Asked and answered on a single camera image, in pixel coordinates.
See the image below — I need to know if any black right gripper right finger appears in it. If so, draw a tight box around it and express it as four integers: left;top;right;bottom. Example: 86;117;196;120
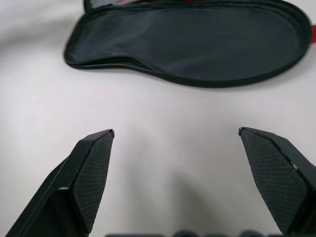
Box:
238;126;316;237

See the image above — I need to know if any black zippered pouch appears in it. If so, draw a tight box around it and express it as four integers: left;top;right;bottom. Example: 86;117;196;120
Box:
63;0;316;88

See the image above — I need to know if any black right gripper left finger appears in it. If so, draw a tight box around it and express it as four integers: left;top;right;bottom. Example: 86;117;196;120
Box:
0;128;116;237

